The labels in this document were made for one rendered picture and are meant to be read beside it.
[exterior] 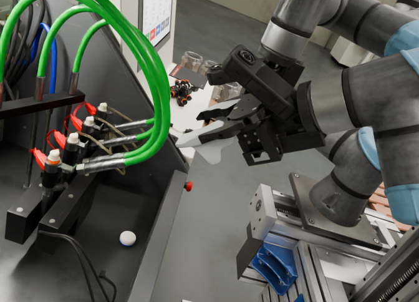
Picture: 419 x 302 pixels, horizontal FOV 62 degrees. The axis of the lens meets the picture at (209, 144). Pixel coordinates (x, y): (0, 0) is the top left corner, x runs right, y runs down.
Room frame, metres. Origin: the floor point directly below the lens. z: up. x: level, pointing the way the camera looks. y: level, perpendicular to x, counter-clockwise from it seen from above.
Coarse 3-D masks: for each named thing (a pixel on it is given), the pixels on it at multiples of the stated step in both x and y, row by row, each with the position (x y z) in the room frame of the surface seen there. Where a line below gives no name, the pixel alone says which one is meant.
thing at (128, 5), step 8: (112, 0) 0.83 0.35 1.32; (120, 0) 0.83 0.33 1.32; (128, 0) 0.88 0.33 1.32; (136, 0) 0.95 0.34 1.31; (120, 8) 0.83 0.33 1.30; (128, 8) 0.88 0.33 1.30; (136, 8) 0.95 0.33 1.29; (128, 16) 0.88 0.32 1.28; (136, 16) 0.95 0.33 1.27; (136, 24) 0.95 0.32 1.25; (112, 32) 0.83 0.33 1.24; (120, 40) 0.83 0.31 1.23; (168, 40) 1.42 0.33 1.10; (120, 48) 0.83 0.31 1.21; (128, 48) 0.89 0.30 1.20; (168, 48) 1.43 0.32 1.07; (128, 56) 0.89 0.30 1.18; (160, 56) 1.28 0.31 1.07; (168, 56) 1.44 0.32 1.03; (136, 64) 0.96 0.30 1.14; (168, 64) 1.45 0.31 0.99; (136, 72) 0.96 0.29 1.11; (144, 80) 1.06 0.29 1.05; (144, 88) 1.06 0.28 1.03
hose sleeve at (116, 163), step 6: (96, 162) 0.49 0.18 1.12; (102, 162) 0.49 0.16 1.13; (108, 162) 0.49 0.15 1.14; (114, 162) 0.49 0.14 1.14; (120, 162) 0.49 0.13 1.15; (84, 168) 0.48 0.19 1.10; (90, 168) 0.48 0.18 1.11; (96, 168) 0.48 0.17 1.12; (102, 168) 0.48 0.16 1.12; (108, 168) 0.49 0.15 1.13; (114, 168) 0.49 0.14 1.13
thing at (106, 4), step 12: (96, 0) 0.48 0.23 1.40; (108, 0) 0.49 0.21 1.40; (108, 12) 0.48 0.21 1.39; (120, 12) 0.49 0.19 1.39; (120, 24) 0.48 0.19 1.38; (132, 36) 0.48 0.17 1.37; (144, 48) 0.49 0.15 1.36; (156, 72) 0.49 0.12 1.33; (156, 84) 0.49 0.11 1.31; (168, 108) 0.50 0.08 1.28; (168, 120) 0.50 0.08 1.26; (168, 132) 0.50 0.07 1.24; (156, 144) 0.49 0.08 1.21; (144, 156) 0.49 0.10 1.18
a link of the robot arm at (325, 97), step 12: (336, 72) 0.44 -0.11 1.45; (312, 84) 0.43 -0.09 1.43; (324, 84) 0.42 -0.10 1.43; (336, 84) 0.41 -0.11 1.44; (312, 96) 0.42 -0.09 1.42; (324, 96) 0.41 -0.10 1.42; (336, 96) 0.40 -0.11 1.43; (312, 108) 0.41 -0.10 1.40; (324, 108) 0.40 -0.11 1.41; (336, 108) 0.40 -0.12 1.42; (324, 120) 0.40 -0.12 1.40; (336, 120) 0.40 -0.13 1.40; (348, 120) 0.40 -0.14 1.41; (324, 132) 0.41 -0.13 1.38
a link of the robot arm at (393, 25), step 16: (368, 16) 0.63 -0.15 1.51; (384, 16) 0.62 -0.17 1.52; (400, 16) 0.61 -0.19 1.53; (416, 16) 0.62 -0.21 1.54; (368, 32) 0.62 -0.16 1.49; (384, 32) 0.60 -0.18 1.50; (400, 32) 0.59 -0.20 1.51; (416, 32) 0.58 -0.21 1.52; (368, 48) 0.63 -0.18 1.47; (384, 48) 0.60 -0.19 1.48; (400, 48) 0.58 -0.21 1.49
